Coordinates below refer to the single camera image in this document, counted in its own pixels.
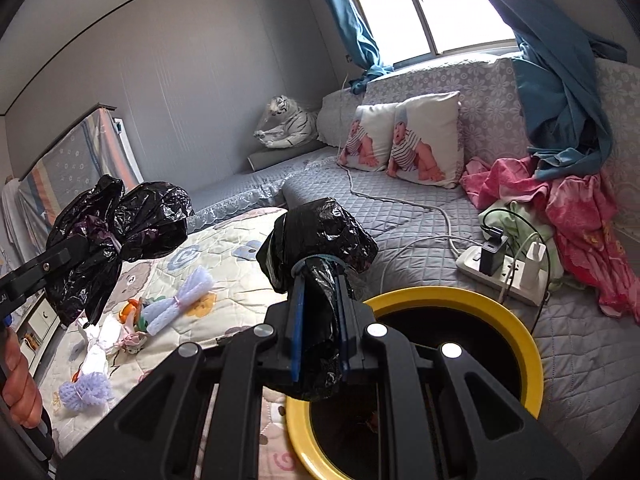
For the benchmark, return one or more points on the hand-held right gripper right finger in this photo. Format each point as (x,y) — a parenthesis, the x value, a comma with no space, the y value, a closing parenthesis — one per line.
(343,330)

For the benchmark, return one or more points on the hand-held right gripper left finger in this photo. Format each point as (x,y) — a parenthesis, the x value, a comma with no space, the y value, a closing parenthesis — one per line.
(298,330)

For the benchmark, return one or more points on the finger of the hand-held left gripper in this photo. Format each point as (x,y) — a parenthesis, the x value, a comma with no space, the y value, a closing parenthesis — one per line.
(60,260)

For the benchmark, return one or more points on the black plastic bag bundle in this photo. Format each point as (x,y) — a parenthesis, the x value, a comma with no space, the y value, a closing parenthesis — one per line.
(320,240)
(150,220)

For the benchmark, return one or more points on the yellow trash bin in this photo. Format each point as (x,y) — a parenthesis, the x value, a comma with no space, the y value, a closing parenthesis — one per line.
(450,295)

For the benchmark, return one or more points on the lavender foam fruit net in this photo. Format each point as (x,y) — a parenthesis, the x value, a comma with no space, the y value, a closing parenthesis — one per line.
(85,391)
(180,300)

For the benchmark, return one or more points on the person's left hand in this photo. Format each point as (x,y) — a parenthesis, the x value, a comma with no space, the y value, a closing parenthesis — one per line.
(22,385)

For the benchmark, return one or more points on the white drawer cabinet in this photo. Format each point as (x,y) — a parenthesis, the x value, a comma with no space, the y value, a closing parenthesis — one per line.
(40,320)

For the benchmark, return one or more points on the orange toy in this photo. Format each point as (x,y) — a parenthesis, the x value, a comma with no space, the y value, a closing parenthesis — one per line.
(131,308)

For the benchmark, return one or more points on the printed flower quilt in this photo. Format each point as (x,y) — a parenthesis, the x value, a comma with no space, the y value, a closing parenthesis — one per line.
(225,260)

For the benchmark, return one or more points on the white power strip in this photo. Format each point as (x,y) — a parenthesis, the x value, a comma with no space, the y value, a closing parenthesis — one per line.
(470,262)

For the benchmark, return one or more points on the black charger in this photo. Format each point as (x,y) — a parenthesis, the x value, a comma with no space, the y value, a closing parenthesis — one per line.
(492,260)

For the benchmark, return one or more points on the grey bolster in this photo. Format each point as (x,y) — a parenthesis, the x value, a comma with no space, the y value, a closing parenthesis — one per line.
(270,160)

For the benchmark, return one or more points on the small baby print pillow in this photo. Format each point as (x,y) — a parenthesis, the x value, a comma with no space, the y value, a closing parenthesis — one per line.
(367,135)

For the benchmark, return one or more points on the white charger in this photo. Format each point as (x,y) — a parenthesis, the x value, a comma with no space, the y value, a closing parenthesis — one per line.
(535,265)

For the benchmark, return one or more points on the light green cloth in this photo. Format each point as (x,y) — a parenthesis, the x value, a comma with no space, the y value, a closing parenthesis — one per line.
(520,230)

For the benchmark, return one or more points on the large baby print pillow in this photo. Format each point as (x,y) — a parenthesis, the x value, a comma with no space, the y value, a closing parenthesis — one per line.
(425,140)

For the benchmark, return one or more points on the white tiger plush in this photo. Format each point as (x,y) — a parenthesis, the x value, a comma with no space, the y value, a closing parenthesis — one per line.
(295,122)

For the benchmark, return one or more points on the grey quilted sofa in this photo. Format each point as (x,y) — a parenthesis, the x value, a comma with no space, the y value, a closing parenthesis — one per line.
(575,360)

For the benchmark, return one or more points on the pink cloth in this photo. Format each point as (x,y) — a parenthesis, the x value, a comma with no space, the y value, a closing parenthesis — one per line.
(580,210)

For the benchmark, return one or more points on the short blue curtain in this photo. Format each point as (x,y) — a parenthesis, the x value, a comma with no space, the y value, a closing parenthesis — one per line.
(350,20)

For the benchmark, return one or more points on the long blue curtain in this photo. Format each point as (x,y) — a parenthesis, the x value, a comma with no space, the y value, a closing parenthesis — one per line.
(550,85)

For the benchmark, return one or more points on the window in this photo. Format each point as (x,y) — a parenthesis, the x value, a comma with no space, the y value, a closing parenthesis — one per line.
(400,5)

